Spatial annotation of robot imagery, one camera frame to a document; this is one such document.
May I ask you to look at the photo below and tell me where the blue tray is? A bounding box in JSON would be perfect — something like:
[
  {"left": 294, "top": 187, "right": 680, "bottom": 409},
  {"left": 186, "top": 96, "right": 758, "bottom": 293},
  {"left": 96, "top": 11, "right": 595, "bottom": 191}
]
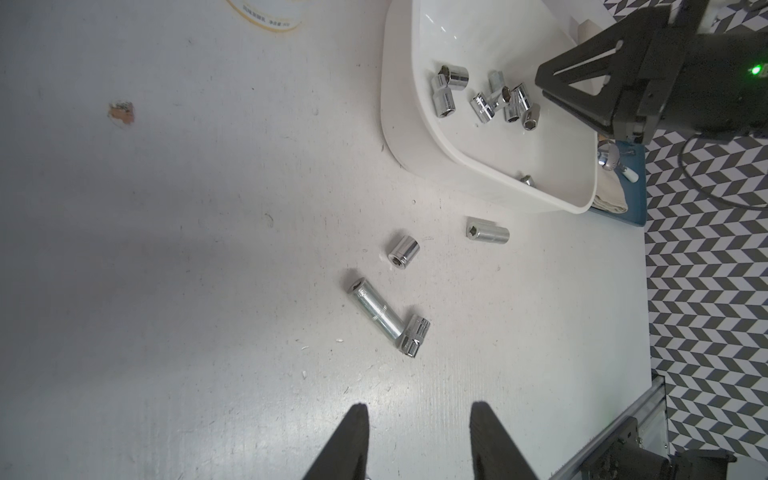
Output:
[{"left": 590, "top": 138, "right": 647, "bottom": 228}]

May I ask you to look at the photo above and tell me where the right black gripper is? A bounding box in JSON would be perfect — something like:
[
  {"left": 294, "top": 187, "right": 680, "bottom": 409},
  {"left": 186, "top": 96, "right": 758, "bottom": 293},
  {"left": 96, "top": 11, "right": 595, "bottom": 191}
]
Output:
[{"left": 535, "top": 1, "right": 767, "bottom": 144}]

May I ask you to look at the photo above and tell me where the white handled spoon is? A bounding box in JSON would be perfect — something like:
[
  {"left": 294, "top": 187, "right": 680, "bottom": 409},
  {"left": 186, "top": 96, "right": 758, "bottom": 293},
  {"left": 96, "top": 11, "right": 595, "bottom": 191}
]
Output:
[{"left": 597, "top": 140, "right": 639, "bottom": 183}]

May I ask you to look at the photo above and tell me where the long silver socket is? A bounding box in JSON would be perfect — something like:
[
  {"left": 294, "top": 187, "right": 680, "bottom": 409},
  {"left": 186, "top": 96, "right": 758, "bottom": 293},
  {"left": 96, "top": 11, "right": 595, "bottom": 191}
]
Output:
[
  {"left": 348, "top": 278, "right": 405, "bottom": 342},
  {"left": 466, "top": 217, "right": 510, "bottom": 244}
]

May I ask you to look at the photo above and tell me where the aluminium front rail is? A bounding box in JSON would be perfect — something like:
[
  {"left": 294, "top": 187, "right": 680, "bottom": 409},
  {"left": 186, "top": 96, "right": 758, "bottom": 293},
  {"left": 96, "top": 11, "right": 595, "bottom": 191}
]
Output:
[{"left": 551, "top": 371, "right": 670, "bottom": 480}]

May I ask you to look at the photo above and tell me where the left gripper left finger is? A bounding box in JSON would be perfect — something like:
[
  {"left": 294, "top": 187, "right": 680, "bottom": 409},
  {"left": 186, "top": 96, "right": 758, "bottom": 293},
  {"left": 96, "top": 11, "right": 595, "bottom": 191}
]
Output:
[{"left": 303, "top": 403, "right": 370, "bottom": 480}]

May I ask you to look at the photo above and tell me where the clear plastic lid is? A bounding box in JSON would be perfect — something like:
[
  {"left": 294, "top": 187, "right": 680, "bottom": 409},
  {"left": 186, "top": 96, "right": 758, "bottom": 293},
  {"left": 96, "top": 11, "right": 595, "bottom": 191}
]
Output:
[{"left": 227, "top": 0, "right": 310, "bottom": 32}]

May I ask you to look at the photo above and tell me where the white plastic storage box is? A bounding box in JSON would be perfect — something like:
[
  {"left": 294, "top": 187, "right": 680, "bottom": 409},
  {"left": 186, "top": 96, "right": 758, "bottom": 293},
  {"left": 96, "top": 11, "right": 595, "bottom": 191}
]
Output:
[{"left": 380, "top": 1, "right": 597, "bottom": 214}]

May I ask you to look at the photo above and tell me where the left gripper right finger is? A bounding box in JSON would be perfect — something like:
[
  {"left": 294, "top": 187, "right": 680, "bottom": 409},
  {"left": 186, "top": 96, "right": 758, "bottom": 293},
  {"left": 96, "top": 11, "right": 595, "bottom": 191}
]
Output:
[{"left": 469, "top": 401, "right": 537, "bottom": 480}]

